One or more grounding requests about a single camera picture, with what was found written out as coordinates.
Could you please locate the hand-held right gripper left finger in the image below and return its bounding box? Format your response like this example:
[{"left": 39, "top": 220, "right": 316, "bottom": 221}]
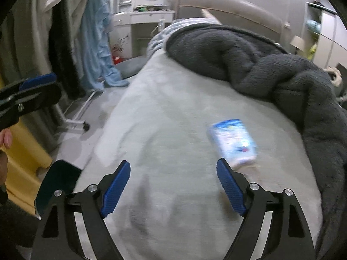
[{"left": 31, "top": 160, "right": 131, "bottom": 260}]

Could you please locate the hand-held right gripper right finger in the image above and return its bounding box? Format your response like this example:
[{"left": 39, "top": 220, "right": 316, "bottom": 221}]
[{"left": 216, "top": 158, "right": 316, "bottom": 260}]

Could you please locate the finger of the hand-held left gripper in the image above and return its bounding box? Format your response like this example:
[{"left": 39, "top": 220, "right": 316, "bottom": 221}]
[{"left": 0, "top": 73, "right": 63, "bottom": 129}]

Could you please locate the blue and white packet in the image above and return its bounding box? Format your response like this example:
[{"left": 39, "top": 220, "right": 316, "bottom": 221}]
[{"left": 207, "top": 119, "right": 258, "bottom": 170}]

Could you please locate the dark teal bin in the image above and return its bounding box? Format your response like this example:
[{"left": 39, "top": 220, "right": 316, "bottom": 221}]
[{"left": 35, "top": 160, "right": 83, "bottom": 220}]

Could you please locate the person's left hand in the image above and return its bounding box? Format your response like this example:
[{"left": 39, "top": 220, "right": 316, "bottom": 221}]
[{"left": 0, "top": 128, "right": 13, "bottom": 186}]

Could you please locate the black hanging garment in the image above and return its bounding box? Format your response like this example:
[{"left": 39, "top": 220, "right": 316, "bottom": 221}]
[{"left": 49, "top": 0, "right": 88, "bottom": 100}]

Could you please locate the white clothes rack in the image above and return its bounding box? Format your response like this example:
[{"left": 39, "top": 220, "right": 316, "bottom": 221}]
[{"left": 56, "top": 89, "right": 90, "bottom": 133}]

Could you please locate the yellow plastic box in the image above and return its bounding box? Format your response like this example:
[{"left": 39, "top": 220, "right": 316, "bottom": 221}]
[{"left": 0, "top": 125, "right": 53, "bottom": 209}]

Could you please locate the light blue hanging towel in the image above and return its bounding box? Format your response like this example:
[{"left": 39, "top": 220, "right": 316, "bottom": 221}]
[{"left": 80, "top": 0, "right": 129, "bottom": 91}]

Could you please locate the bed with pale green sheet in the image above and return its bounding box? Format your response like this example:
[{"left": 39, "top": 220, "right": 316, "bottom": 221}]
[{"left": 73, "top": 49, "right": 324, "bottom": 260}]

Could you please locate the white dressing table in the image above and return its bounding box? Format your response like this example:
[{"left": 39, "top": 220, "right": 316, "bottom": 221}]
[{"left": 110, "top": 0, "right": 177, "bottom": 60}]

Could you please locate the light blue blanket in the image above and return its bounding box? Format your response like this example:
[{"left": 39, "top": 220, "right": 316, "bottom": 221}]
[{"left": 146, "top": 18, "right": 209, "bottom": 57}]

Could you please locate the dark grey fleece blanket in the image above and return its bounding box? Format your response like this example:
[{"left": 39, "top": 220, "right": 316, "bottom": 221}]
[{"left": 165, "top": 24, "right": 347, "bottom": 260}]

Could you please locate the white plush toy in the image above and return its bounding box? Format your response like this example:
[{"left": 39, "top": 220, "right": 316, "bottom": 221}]
[{"left": 325, "top": 66, "right": 343, "bottom": 87}]

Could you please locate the white bedside lamp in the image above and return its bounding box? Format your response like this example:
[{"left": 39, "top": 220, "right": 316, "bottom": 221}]
[{"left": 290, "top": 35, "right": 305, "bottom": 52}]

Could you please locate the beige leather headboard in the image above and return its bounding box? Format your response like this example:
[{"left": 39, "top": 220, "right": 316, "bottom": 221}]
[{"left": 175, "top": 0, "right": 289, "bottom": 49}]

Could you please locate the light blue cushion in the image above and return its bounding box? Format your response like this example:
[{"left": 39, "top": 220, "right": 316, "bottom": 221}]
[{"left": 306, "top": 19, "right": 320, "bottom": 34}]

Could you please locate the white wardrobe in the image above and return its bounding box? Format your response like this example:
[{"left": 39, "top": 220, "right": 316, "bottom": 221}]
[{"left": 302, "top": 1, "right": 347, "bottom": 71}]

